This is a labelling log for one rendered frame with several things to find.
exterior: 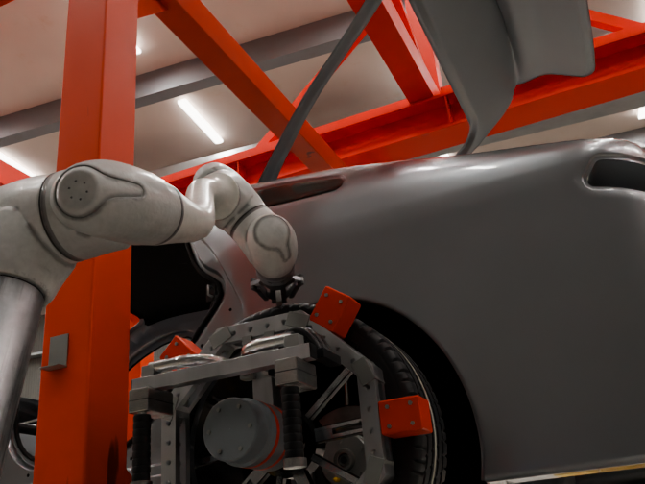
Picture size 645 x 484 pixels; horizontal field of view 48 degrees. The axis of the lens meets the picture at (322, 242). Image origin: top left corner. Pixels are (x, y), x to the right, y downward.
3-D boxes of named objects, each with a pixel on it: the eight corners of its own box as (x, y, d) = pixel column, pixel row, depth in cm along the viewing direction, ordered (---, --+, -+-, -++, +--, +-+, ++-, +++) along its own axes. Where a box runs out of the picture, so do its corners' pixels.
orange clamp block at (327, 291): (345, 340, 167) (362, 304, 168) (331, 331, 160) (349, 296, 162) (321, 327, 171) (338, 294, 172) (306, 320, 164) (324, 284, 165)
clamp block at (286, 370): (318, 389, 143) (316, 363, 145) (298, 381, 136) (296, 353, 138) (295, 394, 145) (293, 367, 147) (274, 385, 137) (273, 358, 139)
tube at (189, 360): (257, 380, 165) (254, 335, 169) (211, 363, 148) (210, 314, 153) (191, 393, 171) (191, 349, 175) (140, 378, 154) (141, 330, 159)
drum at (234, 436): (307, 468, 159) (302, 403, 165) (261, 460, 141) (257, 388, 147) (251, 476, 164) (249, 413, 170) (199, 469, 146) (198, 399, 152)
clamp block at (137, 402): (174, 416, 155) (174, 391, 157) (148, 409, 147) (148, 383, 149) (154, 420, 157) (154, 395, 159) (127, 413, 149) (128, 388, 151)
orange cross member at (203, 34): (386, 259, 465) (379, 202, 482) (133, 17, 246) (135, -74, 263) (369, 264, 469) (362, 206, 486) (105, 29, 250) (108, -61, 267)
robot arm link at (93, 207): (178, 161, 109) (101, 183, 113) (106, 129, 92) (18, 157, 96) (190, 246, 106) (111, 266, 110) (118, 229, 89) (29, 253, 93)
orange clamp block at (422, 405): (393, 439, 155) (433, 433, 151) (380, 435, 148) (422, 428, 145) (389, 406, 157) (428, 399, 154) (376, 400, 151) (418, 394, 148)
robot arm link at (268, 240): (308, 261, 159) (271, 220, 163) (307, 230, 145) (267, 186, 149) (270, 291, 156) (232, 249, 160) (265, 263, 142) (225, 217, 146)
